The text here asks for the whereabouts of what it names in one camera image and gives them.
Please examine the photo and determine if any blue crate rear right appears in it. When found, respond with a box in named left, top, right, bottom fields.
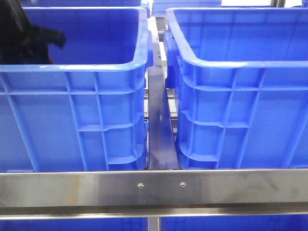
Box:
left=152, top=0, right=222, bottom=15

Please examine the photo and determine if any steel centre divider bar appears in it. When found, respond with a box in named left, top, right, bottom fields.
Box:
left=147, top=40, right=179, bottom=170

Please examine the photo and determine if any large blue crate right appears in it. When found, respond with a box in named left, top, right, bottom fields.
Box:
left=164, top=8, right=308, bottom=169

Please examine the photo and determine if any blue crate rear left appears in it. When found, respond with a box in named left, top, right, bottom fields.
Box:
left=20, top=0, right=150, bottom=18

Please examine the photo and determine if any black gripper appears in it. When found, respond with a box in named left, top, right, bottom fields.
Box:
left=0, top=0, right=66, bottom=64

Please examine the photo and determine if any blue crate lower right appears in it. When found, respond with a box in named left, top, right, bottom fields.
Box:
left=161, top=214, right=308, bottom=231

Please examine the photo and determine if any blue crate lower left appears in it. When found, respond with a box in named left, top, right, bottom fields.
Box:
left=0, top=218, right=148, bottom=231

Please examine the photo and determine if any large blue crate left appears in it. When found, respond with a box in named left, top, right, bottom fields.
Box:
left=0, top=7, right=153, bottom=172

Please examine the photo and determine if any large blue crate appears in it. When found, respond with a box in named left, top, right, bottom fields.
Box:
left=0, top=7, right=153, bottom=172
left=164, top=8, right=308, bottom=169

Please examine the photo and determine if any stainless steel front rail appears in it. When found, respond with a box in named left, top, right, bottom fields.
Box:
left=0, top=169, right=308, bottom=219

